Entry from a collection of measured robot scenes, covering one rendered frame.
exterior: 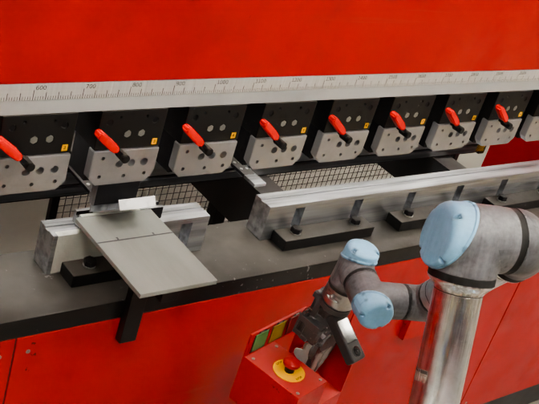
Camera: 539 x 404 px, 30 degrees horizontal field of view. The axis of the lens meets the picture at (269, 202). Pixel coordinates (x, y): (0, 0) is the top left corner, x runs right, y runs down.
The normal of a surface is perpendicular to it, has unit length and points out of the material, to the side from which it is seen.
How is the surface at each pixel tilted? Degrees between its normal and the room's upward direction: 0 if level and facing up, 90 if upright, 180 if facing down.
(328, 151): 90
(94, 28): 90
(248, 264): 0
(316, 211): 90
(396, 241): 0
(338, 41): 90
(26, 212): 0
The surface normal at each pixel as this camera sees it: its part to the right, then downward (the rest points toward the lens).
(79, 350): 0.58, 0.54
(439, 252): -0.90, -0.25
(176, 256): 0.28, -0.84
